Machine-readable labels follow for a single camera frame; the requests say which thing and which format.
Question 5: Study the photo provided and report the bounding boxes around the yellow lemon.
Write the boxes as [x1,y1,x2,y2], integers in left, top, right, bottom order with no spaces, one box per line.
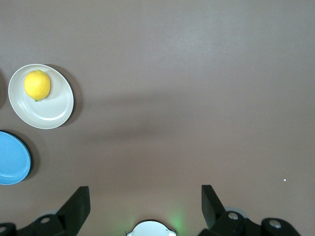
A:
[24,70,51,102]

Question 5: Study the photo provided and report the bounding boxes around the blue round plate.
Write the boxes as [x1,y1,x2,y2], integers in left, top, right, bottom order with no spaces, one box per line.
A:
[0,130,32,185]

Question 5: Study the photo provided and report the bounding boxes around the pale beige round plate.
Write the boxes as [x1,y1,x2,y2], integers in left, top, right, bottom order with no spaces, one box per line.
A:
[8,63,74,130]

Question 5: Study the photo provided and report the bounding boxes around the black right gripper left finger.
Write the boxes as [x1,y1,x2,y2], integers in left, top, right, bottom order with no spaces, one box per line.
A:
[0,186,91,236]

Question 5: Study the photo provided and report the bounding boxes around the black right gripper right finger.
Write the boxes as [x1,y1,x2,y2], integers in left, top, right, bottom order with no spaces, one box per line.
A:
[198,184,302,236]

